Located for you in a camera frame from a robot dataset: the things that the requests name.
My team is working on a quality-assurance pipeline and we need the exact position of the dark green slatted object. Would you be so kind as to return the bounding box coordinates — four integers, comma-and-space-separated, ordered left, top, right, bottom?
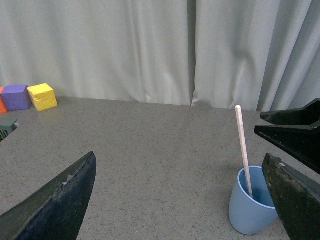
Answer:
0, 118, 17, 142

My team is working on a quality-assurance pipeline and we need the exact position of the yellow foam cube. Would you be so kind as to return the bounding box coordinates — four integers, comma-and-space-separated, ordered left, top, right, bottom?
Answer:
27, 83, 58, 112

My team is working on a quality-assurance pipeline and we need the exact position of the grey curtain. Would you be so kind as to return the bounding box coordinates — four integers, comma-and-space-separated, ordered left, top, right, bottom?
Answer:
0, 0, 320, 112

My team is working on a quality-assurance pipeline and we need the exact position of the blue plastic cup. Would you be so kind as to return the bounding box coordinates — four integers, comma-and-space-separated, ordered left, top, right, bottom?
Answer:
228, 166, 278, 236

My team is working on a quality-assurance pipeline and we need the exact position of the light wooden chopstick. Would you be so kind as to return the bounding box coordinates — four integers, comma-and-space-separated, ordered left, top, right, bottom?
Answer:
235, 105, 253, 198

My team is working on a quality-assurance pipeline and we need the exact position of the left gripper black second-gripper finger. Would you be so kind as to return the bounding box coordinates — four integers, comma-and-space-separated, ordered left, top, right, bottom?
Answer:
260, 98, 320, 126
254, 124, 320, 173

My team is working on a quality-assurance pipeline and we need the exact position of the purple foam cube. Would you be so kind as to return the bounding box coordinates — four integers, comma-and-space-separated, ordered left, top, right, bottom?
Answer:
0, 84, 32, 111

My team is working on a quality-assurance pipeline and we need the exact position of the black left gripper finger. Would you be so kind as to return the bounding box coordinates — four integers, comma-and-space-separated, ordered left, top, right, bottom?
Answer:
262, 153, 320, 240
0, 151, 97, 240

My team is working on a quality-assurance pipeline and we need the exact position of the orange foam cube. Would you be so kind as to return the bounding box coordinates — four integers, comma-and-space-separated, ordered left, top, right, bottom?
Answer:
0, 87, 8, 114

